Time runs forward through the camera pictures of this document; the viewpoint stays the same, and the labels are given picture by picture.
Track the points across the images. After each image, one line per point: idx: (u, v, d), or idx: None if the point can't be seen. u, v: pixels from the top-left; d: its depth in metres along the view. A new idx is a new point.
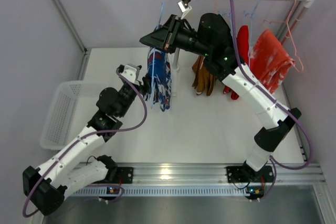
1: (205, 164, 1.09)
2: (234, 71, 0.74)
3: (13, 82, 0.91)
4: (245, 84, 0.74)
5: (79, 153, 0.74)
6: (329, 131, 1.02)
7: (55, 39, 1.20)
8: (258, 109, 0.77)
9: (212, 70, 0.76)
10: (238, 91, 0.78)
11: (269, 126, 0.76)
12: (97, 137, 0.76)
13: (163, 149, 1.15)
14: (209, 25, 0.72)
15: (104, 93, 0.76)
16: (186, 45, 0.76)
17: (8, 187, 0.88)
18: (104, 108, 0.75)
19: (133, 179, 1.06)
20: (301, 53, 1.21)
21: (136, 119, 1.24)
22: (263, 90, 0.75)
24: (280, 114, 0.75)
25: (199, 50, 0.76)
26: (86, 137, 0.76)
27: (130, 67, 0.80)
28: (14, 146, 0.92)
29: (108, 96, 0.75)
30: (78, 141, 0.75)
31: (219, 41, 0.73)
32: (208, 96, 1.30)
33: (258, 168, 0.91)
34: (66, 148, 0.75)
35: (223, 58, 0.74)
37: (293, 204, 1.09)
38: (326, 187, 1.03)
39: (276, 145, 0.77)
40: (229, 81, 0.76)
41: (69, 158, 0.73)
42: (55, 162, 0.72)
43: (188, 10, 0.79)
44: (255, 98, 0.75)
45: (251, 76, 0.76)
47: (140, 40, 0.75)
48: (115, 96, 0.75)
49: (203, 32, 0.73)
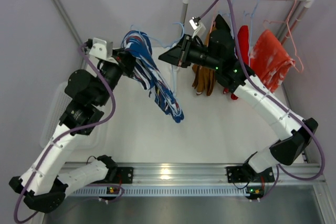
1: (206, 165, 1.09)
2: (243, 82, 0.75)
3: (13, 81, 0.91)
4: (255, 94, 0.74)
5: (56, 158, 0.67)
6: (329, 130, 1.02)
7: (55, 39, 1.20)
8: (271, 119, 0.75)
9: (223, 83, 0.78)
10: (250, 102, 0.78)
11: (284, 136, 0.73)
12: (72, 137, 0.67)
13: (163, 149, 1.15)
14: (217, 39, 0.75)
15: (74, 77, 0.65)
16: (198, 60, 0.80)
17: (8, 187, 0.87)
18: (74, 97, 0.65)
19: (133, 179, 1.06)
20: (301, 53, 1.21)
21: (137, 119, 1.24)
22: (274, 99, 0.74)
24: (294, 124, 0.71)
25: (210, 65, 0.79)
26: (60, 140, 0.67)
27: (98, 41, 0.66)
28: (14, 146, 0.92)
29: (77, 83, 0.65)
30: (52, 145, 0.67)
31: (227, 54, 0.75)
32: (208, 96, 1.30)
33: (258, 169, 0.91)
34: (42, 154, 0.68)
35: (233, 70, 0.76)
37: (293, 204, 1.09)
38: (326, 186, 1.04)
39: (294, 158, 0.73)
40: (240, 92, 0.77)
41: (45, 165, 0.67)
42: (32, 173, 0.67)
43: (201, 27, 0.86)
44: (266, 108, 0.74)
45: (262, 86, 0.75)
47: (159, 57, 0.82)
48: (86, 82, 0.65)
49: (212, 46, 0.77)
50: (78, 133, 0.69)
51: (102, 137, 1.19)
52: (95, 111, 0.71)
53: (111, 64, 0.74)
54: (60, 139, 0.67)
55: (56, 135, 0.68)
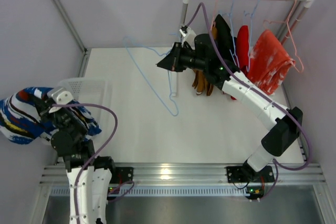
1: (203, 164, 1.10)
2: (229, 77, 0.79)
3: (12, 79, 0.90)
4: (240, 88, 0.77)
5: (87, 194, 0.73)
6: (329, 130, 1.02)
7: (55, 38, 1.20)
8: (256, 111, 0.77)
9: (211, 81, 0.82)
10: (237, 96, 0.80)
11: (270, 126, 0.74)
12: (87, 171, 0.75)
13: (161, 149, 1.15)
14: (201, 41, 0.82)
15: (55, 143, 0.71)
16: (188, 64, 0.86)
17: (8, 185, 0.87)
18: (71, 149, 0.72)
19: (132, 179, 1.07)
20: (300, 53, 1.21)
21: (136, 119, 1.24)
22: (258, 92, 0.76)
24: (278, 112, 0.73)
25: (199, 67, 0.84)
26: (80, 180, 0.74)
27: (58, 92, 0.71)
28: (16, 146, 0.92)
29: (61, 144, 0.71)
30: (76, 188, 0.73)
31: (212, 53, 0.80)
32: (208, 96, 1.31)
33: (257, 168, 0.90)
34: (73, 201, 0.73)
35: (219, 68, 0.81)
37: (293, 204, 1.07)
38: (326, 186, 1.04)
39: (282, 148, 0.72)
40: (227, 88, 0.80)
41: (83, 206, 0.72)
42: (77, 220, 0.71)
43: (191, 32, 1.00)
44: (251, 100, 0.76)
45: (247, 81, 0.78)
47: (157, 64, 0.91)
48: (68, 137, 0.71)
49: (198, 48, 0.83)
50: (90, 168, 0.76)
51: (102, 137, 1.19)
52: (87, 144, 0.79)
53: (62, 110, 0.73)
54: (79, 179, 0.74)
55: (74, 180, 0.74)
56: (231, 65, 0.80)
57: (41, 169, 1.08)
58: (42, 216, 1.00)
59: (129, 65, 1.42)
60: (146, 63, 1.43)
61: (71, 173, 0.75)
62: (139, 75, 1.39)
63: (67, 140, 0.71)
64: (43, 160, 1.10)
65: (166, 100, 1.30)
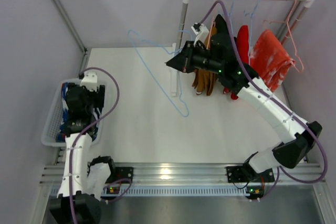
1: (203, 163, 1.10)
2: (247, 84, 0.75)
3: (12, 80, 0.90)
4: (259, 97, 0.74)
5: (82, 157, 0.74)
6: (329, 130, 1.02)
7: (55, 38, 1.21)
8: (274, 123, 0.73)
9: (227, 84, 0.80)
10: (253, 104, 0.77)
11: (286, 140, 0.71)
12: (84, 136, 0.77)
13: (162, 149, 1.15)
14: (218, 41, 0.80)
15: (70, 92, 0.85)
16: (201, 65, 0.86)
17: (8, 186, 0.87)
18: (77, 100, 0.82)
19: (133, 179, 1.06)
20: (300, 53, 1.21)
21: (136, 119, 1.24)
22: (278, 102, 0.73)
24: (298, 126, 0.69)
25: (212, 68, 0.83)
26: (76, 142, 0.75)
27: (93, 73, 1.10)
28: (15, 147, 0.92)
29: (73, 92, 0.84)
30: (73, 149, 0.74)
31: (229, 56, 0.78)
32: (207, 96, 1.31)
33: (259, 170, 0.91)
34: (67, 162, 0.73)
35: (237, 72, 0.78)
37: (292, 204, 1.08)
38: (326, 186, 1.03)
39: (296, 161, 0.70)
40: (244, 94, 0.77)
41: (77, 166, 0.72)
42: (70, 178, 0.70)
43: (205, 30, 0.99)
44: (270, 110, 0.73)
45: (266, 89, 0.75)
47: (168, 63, 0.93)
48: (81, 90, 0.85)
49: (214, 49, 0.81)
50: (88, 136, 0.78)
51: (103, 137, 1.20)
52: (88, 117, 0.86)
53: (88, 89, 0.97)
54: (76, 142, 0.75)
55: (70, 144, 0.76)
56: (251, 70, 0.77)
57: (41, 169, 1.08)
58: (43, 216, 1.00)
59: (129, 65, 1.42)
60: (146, 63, 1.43)
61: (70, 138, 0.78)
62: (139, 75, 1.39)
63: (79, 90, 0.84)
64: (43, 160, 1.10)
65: (176, 102, 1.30)
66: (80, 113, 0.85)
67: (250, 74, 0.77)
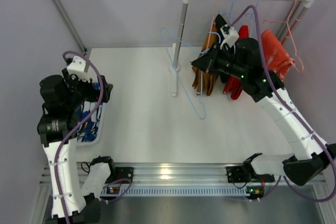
1: (201, 164, 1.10)
2: (271, 93, 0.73)
3: (12, 80, 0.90)
4: (281, 109, 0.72)
5: (68, 171, 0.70)
6: (329, 131, 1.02)
7: (55, 38, 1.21)
8: (291, 137, 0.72)
9: (249, 90, 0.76)
10: (273, 115, 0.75)
11: (302, 157, 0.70)
12: (67, 145, 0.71)
13: (163, 150, 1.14)
14: (244, 45, 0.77)
15: (45, 82, 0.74)
16: (224, 68, 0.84)
17: (8, 187, 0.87)
18: (53, 93, 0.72)
19: (133, 179, 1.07)
20: (300, 53, 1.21)
21: (137, 119, 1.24)
22: (300, 118, 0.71)
24: (315, 147, 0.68)
25: (235, 73, 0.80)
26: (60, 156, 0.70)
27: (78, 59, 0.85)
28: (15, 147, 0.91)
29: (50, 83, 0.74)
30: (57, 165, 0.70)
31: (254, 62, 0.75)
32: (207, 96, 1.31)
33: (260, 172, 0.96)
34: (55, 180, 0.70)
35: (262, 80, 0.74)
37: (292, 204, 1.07)
38: (326, 186, 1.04)
39: (307, 179, 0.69)
40: (264, 103, 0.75)
41: (66, 184, 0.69)
42: (62, 199, 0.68)
43: (234, 33, 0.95)
44: (290, 125, 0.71)
45: (289, 102, 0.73)
47: (194, 62, 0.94)
48: (58, 80, 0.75)
49: (239, 53, 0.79)
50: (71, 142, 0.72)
51: (102, 137, 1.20)
52: (68, 114, 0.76)
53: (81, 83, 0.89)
54: (59, 156, 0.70)
55: (53, 157, 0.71)
56: (276, 80, 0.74)
57: (41, 169, 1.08)
58: (43, 216, 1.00)
59: (129, 65, 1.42)
60: (146, 63, 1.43)
61: (50, 147, 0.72)
62: (138, 75, 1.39)
63: (53, 83, 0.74)
64: (43, 160, 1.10)
65: (195, 100, 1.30)
66: (58, 110, 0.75)
67: (275, 83, 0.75)
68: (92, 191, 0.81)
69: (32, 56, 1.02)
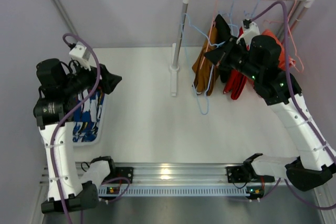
1: (199, 164, 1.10)
2: (287, 99, 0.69)
3: (11, 80, 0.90)
4: (296, 117, 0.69)
5: (65, 153, 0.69)
6: (329, 131, 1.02)
7: (55, 39, 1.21)
8: (302, 146, 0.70)
9: (263, 93, 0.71)
10: (285, 121, 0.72)
11: (310, 167, 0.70)
12: (65, 128, 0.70)
13: (164, 150, 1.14)
14: (261, 44, 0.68)
15: (42, 64, 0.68)
16: (236, 64, 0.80)
17: (9, 187, 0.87)
18: (50, 75, 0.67)
19: (133, 179, 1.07)
20: (301, 53, 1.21)
21: (137, 119, 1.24)
22: (314, 128, 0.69)
24: (326, 159, 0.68)
25: (248, 72, 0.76)
26: (56, 138, 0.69)
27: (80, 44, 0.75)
28: (15, 147, 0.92)
29: (48, 64, 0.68)
30: (53, 148, 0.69)
31: (271, 62, 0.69)
32: (208, 96, 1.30)
33: (260, 172, 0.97)
34: (51, 162, 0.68)
35: (279, 83, 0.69)
37: (293, 204, 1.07)
38: (326, 187, 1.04)
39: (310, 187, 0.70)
40: (279, 108, 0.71)
41: (63, 167, 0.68)
42: (58, 181, 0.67)
43: (254, 29, 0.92)
44: (303, 135, 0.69)
45: (304, 110, 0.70)
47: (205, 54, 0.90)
48: (55, 64, 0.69)
49: (254, 51, 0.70)
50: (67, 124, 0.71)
51: (103, 137, 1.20)
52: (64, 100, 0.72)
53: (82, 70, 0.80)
54: (55, 138, 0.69)
55: (49, 139, 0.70)
56: (294, 84, 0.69)
57: (41, 169, 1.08)
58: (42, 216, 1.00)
59: (129, 65, 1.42)
60: (146, 63, 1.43)
61: (47, 130, 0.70)
62: (138, 75, 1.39)
63: (50, 66, 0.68)
64: (43, 160, 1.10)
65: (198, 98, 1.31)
66: (54, 94, 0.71)
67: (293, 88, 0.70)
68: (91, 179, 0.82)
69: (32, 57, 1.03)
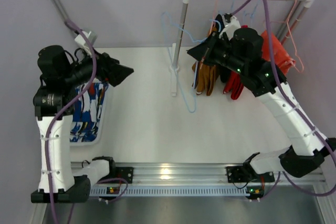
1: (199, 164, 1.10)
2: (273, 89, 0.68)
3: (12, 80, 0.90)
4: (284, 105, 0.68)
5: (59, 147, 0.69)
6: (329, 131, 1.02)
7: (55, 39, 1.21)
8: (291, 133, 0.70)
9: (250, 85, 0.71)
10: (273, 110, 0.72)
11: (301, 152, 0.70)
12: (62, 121, 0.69)
13: (164, 150, 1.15)
14: (242, 36, 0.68)
15: (44, 52, 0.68)
16: (221, 59, 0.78)
17: (9, 187, 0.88)
18: (51, 65, 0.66)
19: (133, 179, 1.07)
20: (301, 53, 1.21)
21: (137, 118, 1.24)
22: (301, 114, 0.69)
24: (317, 143, 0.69)
25: (233, 65, 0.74)
26: (52, 131, 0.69)
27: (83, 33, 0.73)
28: (16, 147, 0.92)
29: (50, 53, 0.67)
30: (48, 140, 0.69)
31: (254, 54, 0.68)
32: (208, 96, 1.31)
33: (260, 172, 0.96)
34: (44, 155, 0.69)
35: (264, 73, 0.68)
37: (293, 204, 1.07)
38: (326, 186, 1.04)
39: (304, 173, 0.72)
40: (265, 98, 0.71)
41: (55, 161, 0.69)
42: (49, 175, 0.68)
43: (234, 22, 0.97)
44: (292, 122, 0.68)
45: (291, 97, 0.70)
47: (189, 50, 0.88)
48: (57, 54, 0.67)
49: (237, 44, 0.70)
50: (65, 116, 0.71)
51: (102, 137, 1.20)
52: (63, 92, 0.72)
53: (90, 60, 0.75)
54: (51, 131, 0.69)
55: (45, 130, 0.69)
56: (280, 73, 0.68)
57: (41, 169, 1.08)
58: None
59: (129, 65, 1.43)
60: (146, 63, 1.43)
61: (42, 121, 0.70)
62: (139, 75, 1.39)
63: (52, 56, 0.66)
64: None
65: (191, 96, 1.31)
66: (55, 84, 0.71)
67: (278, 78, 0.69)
68: (86, 173, 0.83)
69: (33, 57, 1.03)
